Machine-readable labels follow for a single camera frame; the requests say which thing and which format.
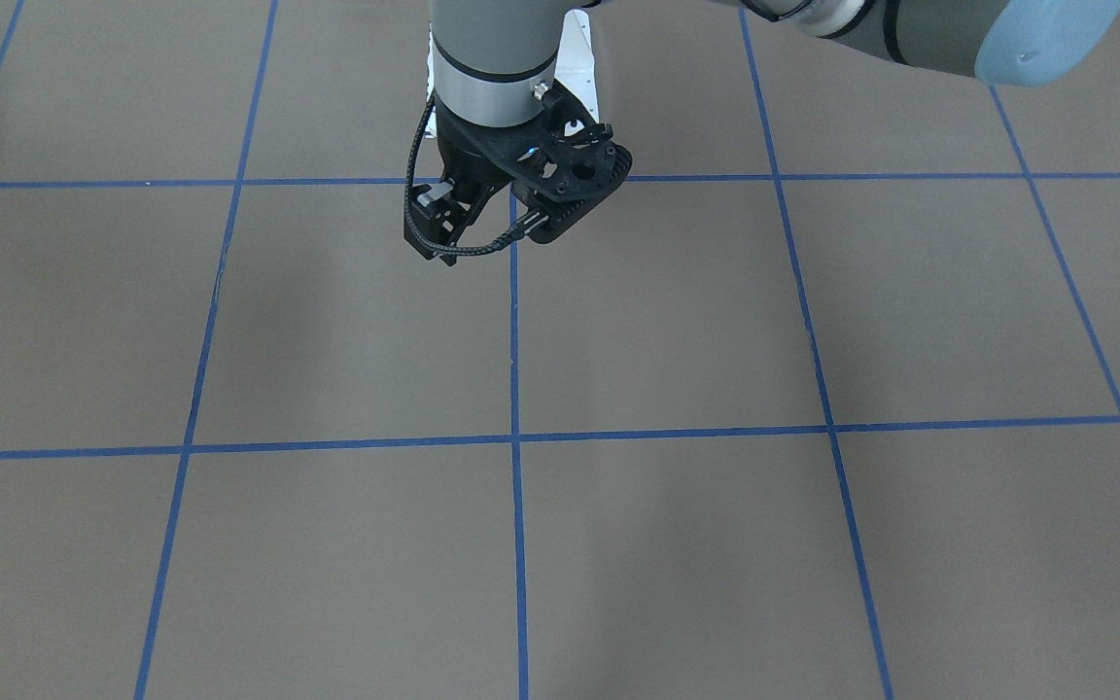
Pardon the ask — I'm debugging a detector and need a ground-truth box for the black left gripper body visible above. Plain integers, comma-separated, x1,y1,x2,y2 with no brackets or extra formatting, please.
432,92,542,200

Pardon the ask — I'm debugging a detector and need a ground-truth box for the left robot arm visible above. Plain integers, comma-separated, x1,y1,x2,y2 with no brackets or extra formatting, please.
402,1,1120,265

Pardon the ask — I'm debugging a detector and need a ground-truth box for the brown table mat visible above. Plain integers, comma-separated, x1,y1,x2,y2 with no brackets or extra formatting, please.
0,1,1120,699

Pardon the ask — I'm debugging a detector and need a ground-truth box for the braided black camera cable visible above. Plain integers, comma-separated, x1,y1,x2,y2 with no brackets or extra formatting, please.
403,95,551,260

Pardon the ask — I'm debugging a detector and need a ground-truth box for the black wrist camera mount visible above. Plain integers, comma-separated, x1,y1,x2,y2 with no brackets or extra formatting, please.
486,83,634,244

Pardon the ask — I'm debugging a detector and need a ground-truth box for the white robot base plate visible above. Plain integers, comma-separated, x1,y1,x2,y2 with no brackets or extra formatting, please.
424,8,601,127

